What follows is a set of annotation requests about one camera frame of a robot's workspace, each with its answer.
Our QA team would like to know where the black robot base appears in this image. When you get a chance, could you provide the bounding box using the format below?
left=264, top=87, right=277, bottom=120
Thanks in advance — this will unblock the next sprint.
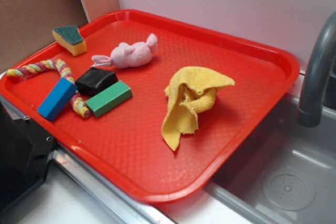
left=1, top=105, right=56, bottom=214

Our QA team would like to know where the yellow cloth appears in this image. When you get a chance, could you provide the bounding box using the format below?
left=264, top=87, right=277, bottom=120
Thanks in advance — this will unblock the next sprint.
left=161, top=66, right=235, bottom=151

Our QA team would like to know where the red plastic tray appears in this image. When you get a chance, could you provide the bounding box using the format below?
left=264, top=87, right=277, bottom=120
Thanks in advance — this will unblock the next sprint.
left=1, top=10, right=300, bottom=204

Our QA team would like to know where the pink plush toy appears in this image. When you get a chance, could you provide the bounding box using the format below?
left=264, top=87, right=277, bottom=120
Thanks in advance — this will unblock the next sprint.
left=91, top=34, right=158, bottom=69

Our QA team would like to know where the green wooden block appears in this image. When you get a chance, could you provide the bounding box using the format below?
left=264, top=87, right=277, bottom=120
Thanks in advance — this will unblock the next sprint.
left=86, top=81, right=133, bottom=118

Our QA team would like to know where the black block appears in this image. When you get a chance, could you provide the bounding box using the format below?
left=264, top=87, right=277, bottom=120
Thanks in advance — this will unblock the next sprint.
left=75, top=67, right=119, bottom=97

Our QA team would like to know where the blue wooden block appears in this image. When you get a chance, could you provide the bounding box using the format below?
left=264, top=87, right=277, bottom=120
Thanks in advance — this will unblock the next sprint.
left=37, top=78, right=77, bottom=121

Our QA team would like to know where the yellow green sponge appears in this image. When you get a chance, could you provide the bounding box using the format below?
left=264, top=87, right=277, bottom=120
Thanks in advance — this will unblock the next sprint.
left=52, top=25, right=88, bottom=56

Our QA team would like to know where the grey toy sink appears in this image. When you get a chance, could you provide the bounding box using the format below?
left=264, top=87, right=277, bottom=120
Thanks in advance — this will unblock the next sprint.
left=205, top=95, right=335, bottom=223

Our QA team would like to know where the grey faucet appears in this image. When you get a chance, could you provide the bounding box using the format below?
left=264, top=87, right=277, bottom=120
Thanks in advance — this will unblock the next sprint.
left=297, top=13, right=335, bottom=127

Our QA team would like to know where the brown cardboard panel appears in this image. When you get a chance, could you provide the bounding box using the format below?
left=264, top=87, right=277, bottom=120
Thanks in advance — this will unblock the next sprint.
left=1, top=0, right=119, bottom=72

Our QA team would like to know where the multicolour rope toy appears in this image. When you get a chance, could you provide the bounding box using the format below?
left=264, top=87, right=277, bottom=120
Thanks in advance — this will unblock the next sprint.
left=6, top=59, right=91, bottom=119

